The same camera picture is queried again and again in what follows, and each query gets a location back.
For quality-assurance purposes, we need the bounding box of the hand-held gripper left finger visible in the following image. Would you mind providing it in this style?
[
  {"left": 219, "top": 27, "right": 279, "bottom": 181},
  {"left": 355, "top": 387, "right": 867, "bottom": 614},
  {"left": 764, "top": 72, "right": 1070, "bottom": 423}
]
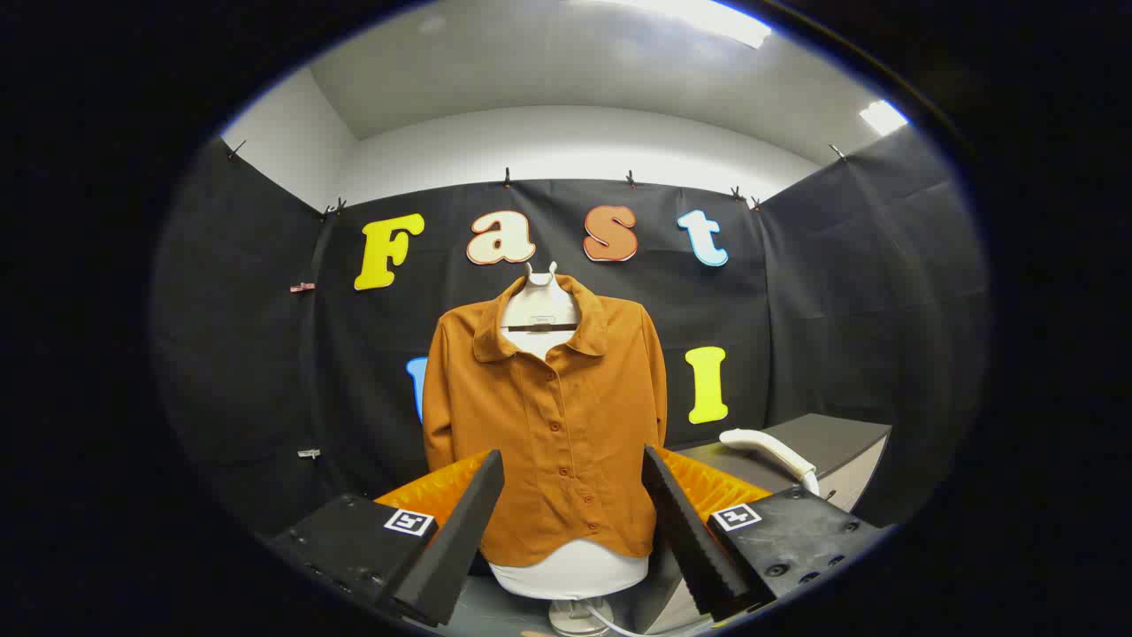
[{"left": 264, "top": 449, "right": 506, "bottom": 629}]

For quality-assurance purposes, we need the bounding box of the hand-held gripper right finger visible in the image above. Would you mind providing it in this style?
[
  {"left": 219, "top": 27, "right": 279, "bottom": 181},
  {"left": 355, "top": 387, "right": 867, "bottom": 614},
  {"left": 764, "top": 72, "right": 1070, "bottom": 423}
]
[{"left": 641, "top": 444, "right": 892, "bottom": 625}]

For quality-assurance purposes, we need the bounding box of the orange button shirt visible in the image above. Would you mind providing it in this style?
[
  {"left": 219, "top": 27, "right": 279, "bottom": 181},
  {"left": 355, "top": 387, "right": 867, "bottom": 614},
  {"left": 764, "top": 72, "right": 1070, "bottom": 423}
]
[{"left": 421, "top": 272, "right": 669, "bottom": 569}]

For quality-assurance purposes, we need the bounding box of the white mannequin torso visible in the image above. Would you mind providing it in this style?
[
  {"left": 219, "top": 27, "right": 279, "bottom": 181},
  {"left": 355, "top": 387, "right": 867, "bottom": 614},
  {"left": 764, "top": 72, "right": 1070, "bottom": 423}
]
[{"left": 489, "top": 261, "right": 651, "bottom": 602}]

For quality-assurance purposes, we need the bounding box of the mannequin stand base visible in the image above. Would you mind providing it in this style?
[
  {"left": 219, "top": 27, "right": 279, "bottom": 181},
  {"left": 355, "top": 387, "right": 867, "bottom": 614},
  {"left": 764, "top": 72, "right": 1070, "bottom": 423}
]
[{"left": 548, "top": 599, "right": 613, "bottom": 636}]

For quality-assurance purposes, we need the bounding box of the grey table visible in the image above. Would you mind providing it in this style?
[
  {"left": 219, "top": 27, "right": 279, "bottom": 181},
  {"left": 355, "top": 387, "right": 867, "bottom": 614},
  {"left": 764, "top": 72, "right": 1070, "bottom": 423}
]
[{"left": 632, "top": 413, "right": 892, "bottom": 634}]

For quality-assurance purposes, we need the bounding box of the black backdrop cloth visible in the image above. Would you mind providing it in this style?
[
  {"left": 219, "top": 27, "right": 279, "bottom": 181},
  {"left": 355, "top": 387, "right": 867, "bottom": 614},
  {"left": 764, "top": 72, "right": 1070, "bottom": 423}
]
[{"left": 150, "top": 124, "right": 990, "bottom": 541}]

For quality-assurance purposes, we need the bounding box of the small ceiling light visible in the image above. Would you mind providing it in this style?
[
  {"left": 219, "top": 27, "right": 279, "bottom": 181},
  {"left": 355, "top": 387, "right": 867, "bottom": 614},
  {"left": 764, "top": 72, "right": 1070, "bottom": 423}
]
[{"left": 860, "top": 99, "right": 909, "bottom": 136}]

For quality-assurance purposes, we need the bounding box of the long ceiling light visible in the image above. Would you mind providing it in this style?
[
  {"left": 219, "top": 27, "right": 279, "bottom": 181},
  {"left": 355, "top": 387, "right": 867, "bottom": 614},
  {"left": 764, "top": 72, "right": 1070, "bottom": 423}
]
[{"left": 610, "top": 0, "right": 772, "bottom": 50}]

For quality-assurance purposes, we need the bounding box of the white steamer hose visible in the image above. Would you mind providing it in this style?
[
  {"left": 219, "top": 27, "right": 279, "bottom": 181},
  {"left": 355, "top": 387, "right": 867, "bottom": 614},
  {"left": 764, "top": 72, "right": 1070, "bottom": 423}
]
[{"left": 584, "top": 602, "right": 708, "bottom": 637}]

